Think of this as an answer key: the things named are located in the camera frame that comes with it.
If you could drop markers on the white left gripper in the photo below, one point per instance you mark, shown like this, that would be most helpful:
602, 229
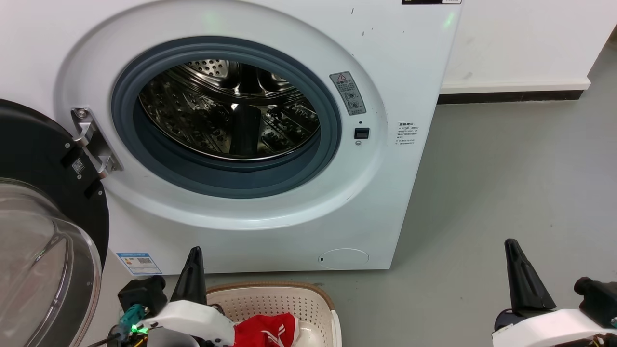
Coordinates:
197, 315

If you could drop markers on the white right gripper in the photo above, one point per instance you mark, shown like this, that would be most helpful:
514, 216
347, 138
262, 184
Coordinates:
564, 327

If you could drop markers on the red garment with white print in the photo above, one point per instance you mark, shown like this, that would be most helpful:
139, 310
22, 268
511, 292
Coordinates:
260, 332

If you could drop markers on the beige perforated laundry basket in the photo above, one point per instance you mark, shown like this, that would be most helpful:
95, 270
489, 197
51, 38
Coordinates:
279, 301

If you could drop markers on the stainless steel washing machine drum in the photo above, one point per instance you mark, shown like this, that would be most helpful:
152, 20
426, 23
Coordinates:
202, 115

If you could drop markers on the washing machine door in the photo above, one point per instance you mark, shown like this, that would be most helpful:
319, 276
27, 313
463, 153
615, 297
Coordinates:
33, 154

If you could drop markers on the blue energy label sticker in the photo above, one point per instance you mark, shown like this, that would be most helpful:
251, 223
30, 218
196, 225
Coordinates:
139, 263

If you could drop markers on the round filter cover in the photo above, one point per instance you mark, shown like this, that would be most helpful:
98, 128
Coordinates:
343, 259

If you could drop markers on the metal door hinge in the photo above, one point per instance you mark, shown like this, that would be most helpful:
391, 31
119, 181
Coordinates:
94, 140

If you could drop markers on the printed text label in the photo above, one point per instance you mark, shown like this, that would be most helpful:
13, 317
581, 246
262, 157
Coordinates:
408, 133

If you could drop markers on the black door latch socket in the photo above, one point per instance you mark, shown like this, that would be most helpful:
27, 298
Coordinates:
362, 133

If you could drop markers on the grey warning sticker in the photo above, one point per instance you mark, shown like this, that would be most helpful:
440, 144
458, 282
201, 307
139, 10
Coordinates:
348, 93

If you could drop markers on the white front-load washing machine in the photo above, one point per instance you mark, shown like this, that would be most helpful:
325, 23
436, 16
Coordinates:
400, 72

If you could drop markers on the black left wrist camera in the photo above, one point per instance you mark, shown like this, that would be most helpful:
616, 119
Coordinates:
142, 291

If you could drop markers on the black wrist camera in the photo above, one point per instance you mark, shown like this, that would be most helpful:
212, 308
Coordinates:
600, 299
142, 291

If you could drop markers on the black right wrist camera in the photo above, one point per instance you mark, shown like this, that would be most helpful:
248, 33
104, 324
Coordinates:
600, 299

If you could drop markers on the black wall baseboard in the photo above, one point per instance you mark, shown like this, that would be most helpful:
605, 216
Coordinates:
511, 96

